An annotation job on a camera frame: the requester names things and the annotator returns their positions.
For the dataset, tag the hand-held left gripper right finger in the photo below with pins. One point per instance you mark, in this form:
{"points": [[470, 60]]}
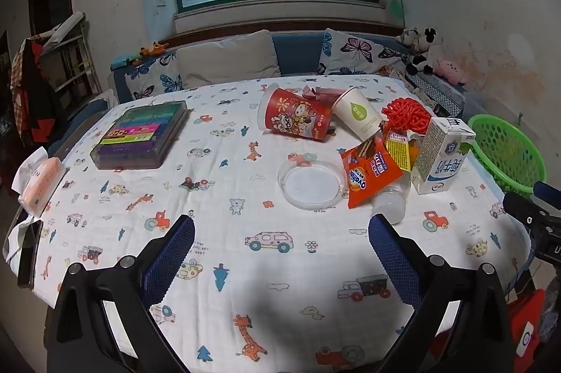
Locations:
{"points": [[394, 259]]}

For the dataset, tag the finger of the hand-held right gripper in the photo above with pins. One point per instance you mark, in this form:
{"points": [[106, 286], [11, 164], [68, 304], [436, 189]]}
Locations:
{"points": [[548, 193], [523, 208]]}

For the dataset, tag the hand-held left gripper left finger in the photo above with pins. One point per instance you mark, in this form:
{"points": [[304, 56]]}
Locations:
{"points": [[168, 259]]}

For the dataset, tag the green plastic basket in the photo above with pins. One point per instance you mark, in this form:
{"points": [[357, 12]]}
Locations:
{"points": [[504, 145]]}

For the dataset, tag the orange snack packet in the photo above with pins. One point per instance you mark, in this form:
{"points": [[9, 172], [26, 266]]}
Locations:
{"points": [[368, 176]]}

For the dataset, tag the white blue milk carton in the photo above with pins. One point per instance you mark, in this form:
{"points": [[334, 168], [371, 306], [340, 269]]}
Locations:
{"points": [[442, 158]]}

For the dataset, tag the yellow green drink carton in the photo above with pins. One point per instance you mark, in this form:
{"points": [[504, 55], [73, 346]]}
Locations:
{"points": [[398, 151]]}

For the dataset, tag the clear round plastic lid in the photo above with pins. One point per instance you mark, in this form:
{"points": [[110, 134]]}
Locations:
{"points": [[311, 184]]}

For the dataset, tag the red mesh bag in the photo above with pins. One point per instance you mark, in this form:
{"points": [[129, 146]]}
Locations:
{"points": [[405, 112]]}

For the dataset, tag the white paper cup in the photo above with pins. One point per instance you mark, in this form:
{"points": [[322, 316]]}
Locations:
{"points": [[357, 114]]}

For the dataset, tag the red printed paper cup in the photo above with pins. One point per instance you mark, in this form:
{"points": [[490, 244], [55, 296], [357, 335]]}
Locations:
{"points": [[298, 116]]}

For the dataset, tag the pink striped wrapper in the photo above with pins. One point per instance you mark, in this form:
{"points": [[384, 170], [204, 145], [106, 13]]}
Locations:
{"points": [[322, 92]]}

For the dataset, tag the red box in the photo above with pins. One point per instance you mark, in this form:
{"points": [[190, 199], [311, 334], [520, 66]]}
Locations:
{"points": [[526, 325]]}

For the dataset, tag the white cartoon printed blanket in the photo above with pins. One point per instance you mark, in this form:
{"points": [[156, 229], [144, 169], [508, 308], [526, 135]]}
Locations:
{"points": [[245, 180]]}

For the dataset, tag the colourful marker box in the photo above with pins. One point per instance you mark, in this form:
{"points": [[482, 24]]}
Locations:
{"points": [[140, 134]]}

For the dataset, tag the black phone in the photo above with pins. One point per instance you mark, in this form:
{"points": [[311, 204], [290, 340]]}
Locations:
{"points": [[28, 257]]}

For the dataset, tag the blue white patterned cloth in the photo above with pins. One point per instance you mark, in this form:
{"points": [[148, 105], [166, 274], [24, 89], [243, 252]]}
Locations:
{"points": [[438, 90]]}

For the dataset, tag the pink tissue pack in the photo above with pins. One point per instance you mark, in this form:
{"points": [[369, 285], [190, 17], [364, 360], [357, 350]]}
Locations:
{"points": [[41, 184]]}

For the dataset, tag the pink plush toy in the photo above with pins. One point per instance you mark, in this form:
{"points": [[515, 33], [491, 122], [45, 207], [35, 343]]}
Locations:
{"points": [[451, 68]]}

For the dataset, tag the small butterfly print pillow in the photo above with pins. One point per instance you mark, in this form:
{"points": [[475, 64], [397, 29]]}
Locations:
{"points": [[153, 81]]}

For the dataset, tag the black white plush cow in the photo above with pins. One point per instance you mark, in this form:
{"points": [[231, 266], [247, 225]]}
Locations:
{"points": [[423, 46]]}

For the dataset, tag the teal toy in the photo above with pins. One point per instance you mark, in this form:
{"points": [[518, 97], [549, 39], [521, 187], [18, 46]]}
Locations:
{"points": [[126, 60]]}

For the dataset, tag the grey white plush toy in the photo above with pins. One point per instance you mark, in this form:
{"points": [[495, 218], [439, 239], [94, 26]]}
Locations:
{"points": [[405, 38]]}

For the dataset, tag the red black hanging clothes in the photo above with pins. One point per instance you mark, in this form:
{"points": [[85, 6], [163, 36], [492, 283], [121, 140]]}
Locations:
{"points": [[30, 101]]}

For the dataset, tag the beige pillow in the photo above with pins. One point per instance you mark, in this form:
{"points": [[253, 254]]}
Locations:
{"points": [[228, 57]]}

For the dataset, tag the orange plush toy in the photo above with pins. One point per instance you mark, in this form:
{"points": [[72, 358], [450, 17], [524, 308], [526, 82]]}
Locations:
{"points": [[153, 48]]}

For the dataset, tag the large butterfly print pillow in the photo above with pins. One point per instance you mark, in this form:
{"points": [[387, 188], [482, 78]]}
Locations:
{"points": [[355, 51]]}

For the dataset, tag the metal shelf rack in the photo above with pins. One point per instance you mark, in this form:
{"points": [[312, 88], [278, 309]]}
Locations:
{"points": [[74, 62]]}

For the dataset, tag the blue sofa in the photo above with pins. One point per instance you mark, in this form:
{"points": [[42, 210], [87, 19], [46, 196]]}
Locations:
{"points": [[298, 53]]}

